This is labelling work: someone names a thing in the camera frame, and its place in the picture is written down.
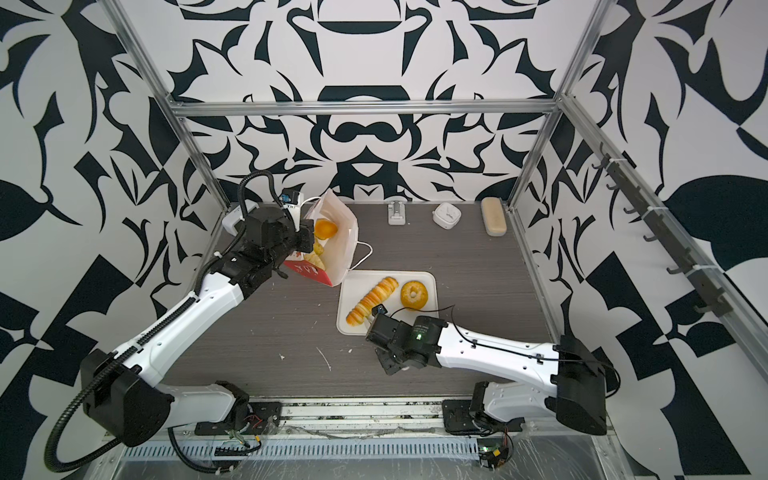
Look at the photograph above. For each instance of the long braided fake bread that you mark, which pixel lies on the long braided fake bread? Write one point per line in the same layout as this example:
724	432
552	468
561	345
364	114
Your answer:
363	310

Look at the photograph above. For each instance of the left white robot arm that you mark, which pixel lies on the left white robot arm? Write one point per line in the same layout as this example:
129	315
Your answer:
132	402

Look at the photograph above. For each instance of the small circuit board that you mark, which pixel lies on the small circuit board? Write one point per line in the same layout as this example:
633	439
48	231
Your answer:
493	457

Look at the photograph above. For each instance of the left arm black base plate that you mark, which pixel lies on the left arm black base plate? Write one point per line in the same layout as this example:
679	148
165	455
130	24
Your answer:
257	418

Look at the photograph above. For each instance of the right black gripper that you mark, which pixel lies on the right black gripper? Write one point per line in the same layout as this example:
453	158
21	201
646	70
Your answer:
388	366

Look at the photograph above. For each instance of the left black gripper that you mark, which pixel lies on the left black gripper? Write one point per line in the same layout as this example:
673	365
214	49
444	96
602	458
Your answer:
303	233

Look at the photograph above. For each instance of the beige glasses case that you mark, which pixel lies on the beige glasses case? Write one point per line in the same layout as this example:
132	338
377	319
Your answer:
494	216

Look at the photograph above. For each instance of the white plastic tray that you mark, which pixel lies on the white plastic tray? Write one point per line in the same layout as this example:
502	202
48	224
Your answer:
358	283

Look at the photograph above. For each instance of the small white alarm clock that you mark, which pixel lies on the small white alarm clock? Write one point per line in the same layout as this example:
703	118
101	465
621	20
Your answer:
446	215

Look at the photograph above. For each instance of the grey wall hook rail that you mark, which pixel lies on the grey wall hook rail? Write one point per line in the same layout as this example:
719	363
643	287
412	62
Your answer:
667	231

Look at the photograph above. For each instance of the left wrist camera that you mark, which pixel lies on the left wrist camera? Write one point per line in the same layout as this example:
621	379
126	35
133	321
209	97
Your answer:
291	197

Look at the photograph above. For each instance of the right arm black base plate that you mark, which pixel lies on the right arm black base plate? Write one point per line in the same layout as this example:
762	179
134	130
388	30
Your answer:
459	419

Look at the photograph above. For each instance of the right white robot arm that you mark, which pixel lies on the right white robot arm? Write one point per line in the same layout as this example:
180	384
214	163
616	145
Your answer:
564	380

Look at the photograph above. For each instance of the red white paper bag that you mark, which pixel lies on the red white paper bag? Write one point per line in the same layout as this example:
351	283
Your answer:
331	260

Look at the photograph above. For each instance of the yellow fake bagel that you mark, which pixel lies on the yellow fake bagel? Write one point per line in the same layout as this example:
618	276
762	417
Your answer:
414	295

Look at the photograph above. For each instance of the round yellow fake bun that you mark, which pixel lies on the round yellow fake bun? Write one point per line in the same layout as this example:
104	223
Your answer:
325	229

